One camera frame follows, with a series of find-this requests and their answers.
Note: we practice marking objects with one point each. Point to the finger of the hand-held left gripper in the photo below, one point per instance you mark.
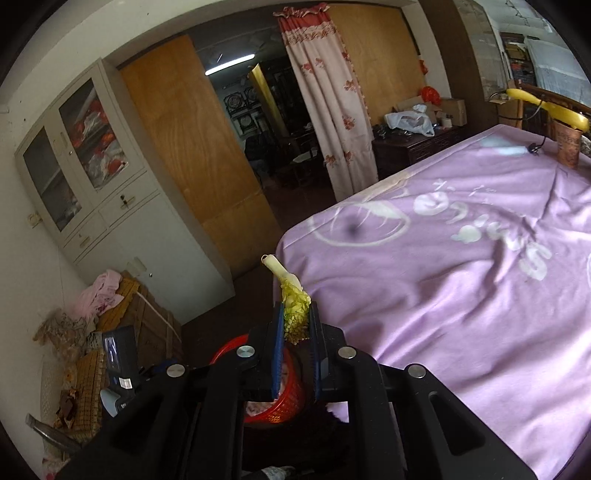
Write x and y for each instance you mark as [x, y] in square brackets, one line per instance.
[157, 368]

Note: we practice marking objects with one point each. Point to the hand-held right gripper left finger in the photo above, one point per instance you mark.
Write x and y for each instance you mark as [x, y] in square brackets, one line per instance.
[278, 355]

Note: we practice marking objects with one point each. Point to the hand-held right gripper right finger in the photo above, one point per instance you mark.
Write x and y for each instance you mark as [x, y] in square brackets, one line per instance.
[316, 355]

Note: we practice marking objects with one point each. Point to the red plastic basket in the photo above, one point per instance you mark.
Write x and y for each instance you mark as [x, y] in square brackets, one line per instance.
[288, 397]

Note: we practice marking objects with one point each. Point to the yellow plastic flower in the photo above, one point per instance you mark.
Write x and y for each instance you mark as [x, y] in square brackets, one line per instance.
[293, 300]

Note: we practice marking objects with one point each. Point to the bamboo mat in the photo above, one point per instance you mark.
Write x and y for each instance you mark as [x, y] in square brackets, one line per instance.
[87, 383]

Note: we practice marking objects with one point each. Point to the beige fabric pile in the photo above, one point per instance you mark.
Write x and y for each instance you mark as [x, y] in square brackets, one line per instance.
[60, 327]

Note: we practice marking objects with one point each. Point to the pink cloth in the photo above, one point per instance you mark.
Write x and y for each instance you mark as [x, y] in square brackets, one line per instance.
[104, 288]

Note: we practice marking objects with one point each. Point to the grey taped black tube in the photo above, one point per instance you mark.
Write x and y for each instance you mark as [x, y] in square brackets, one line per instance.
[277, 473]

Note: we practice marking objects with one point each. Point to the white metal cabinet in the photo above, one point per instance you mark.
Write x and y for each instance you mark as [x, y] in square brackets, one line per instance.
[152, 240]

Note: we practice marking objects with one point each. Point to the purple printed blanket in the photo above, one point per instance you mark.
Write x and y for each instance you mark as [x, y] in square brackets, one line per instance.
[438, 300]

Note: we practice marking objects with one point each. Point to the dark wooden chair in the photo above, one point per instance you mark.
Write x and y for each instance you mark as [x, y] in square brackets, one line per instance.
[300, 161]

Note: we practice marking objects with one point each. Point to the dark wooden side cabinet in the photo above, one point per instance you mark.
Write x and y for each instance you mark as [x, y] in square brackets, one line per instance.
[406, 152]

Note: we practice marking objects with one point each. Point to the wooden sliding door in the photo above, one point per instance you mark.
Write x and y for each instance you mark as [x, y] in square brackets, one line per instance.
[184, 138]
[383, 55]

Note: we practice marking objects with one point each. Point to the floral white curtain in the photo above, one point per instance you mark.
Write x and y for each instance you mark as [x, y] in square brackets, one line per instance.
[323, 115]

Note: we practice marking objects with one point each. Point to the white plastic bag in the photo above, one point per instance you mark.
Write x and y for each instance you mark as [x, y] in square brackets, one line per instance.
[408, 121]

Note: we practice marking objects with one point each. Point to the tape roll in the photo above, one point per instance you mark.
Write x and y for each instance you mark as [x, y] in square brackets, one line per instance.
[446, 121]

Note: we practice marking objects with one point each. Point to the red plastic bag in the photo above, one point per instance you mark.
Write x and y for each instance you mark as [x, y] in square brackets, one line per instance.
[430, 94]

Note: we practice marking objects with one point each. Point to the fluorescent tube lamp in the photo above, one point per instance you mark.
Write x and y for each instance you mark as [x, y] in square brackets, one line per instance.
[231, 64]

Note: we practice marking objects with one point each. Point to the brown instant noodle cup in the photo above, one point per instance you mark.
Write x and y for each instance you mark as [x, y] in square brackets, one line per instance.
[569, 147]

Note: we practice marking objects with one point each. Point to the wooden glass-door cabinet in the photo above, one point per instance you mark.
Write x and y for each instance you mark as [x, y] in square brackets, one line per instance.
[461, 55]

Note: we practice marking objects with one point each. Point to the white cloth cover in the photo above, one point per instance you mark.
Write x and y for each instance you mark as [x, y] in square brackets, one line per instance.
[554, 69]

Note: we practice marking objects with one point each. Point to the white wall socket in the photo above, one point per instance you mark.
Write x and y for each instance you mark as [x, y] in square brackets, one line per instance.
[33, 219]
[136, 266]

